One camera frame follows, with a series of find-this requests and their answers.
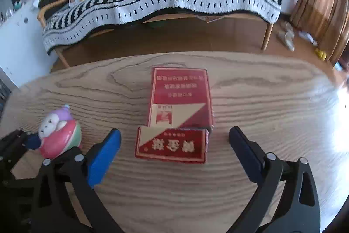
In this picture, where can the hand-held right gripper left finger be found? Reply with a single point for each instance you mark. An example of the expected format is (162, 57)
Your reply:
(106, 158)

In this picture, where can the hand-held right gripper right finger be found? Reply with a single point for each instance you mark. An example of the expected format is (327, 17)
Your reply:
(242, 149)

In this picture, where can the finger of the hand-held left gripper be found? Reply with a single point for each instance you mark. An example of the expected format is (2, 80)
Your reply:
(32, 141)

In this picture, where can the round pink figure toy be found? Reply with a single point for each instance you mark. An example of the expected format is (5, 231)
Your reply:
(60, 137)

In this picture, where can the red cigarette box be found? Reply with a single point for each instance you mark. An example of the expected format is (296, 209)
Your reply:
(180, 94)

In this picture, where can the white cabinet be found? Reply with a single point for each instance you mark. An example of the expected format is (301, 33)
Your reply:
(19, 44)

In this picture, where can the white slipper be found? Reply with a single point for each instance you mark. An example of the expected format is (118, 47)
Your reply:
(287, 38)

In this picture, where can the small yellow toy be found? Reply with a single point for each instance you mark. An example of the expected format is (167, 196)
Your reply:
(321, 55)

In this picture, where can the white crumpled item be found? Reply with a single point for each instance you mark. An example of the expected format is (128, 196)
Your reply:
(308, 38)

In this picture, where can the wooden frame sofa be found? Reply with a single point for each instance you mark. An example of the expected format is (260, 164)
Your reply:
(268, 31)

